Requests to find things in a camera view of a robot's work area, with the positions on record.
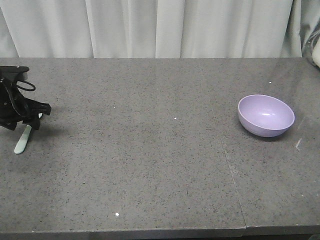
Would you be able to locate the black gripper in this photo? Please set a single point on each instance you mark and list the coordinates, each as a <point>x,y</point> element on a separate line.
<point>14,107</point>

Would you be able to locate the pale green plastic spoon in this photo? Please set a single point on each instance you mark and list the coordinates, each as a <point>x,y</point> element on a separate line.
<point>23,140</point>

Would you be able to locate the lilac plastic bowl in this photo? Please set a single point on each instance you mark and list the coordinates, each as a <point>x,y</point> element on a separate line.
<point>265,116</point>

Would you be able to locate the white curtain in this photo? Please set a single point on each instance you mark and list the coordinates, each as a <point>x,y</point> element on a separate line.
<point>158,28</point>

